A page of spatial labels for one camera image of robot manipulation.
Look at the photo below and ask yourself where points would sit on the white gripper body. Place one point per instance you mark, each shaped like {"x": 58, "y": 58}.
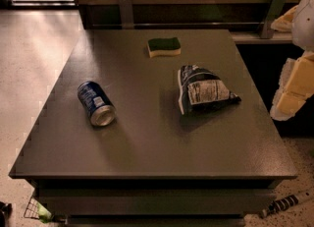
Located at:
{"x": 304, "y": 25}

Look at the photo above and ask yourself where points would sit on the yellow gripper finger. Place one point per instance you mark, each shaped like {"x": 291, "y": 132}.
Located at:
{"x": 296, "y": 85}
{"x": 285, "y": 22}

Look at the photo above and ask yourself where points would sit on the blue pepsi can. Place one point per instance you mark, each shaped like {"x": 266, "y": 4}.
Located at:
{"x": 100, "y": 110}

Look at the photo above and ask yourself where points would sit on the black chip bag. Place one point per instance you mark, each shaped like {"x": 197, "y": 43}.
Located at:
{"x": 202, "y": 91}

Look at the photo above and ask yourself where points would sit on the green yellow sponge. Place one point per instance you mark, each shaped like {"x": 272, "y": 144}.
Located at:
{"x": 163, "y": 47}

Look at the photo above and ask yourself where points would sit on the striped black white stick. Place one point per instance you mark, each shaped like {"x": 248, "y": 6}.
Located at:
{"x": 284, "y": 204}

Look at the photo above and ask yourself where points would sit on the dark grey cabinet table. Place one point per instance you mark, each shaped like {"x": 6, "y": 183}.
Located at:
{"x": 152, "y": 166}

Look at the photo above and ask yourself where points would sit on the green object in basket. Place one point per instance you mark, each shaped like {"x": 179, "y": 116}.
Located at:
{"x": 43, "y": 214}

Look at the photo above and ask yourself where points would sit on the black object on floor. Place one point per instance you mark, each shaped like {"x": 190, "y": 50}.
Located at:
{"x": 5, "y": 213}

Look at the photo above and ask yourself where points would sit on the right metal bracket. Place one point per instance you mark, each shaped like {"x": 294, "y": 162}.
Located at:
{"x": 273, "y": 11}

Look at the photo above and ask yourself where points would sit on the metal bracket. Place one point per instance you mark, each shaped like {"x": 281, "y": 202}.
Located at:
{"x": 273, "y": 11}
{"x": 126, "y": 14}

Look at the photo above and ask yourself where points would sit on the left metal bracket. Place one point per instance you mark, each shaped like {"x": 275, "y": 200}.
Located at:
{"x": 126, "y": 14}

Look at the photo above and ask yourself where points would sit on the wire basket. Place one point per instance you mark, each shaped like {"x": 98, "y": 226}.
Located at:
{"x": 32, "y": 208}

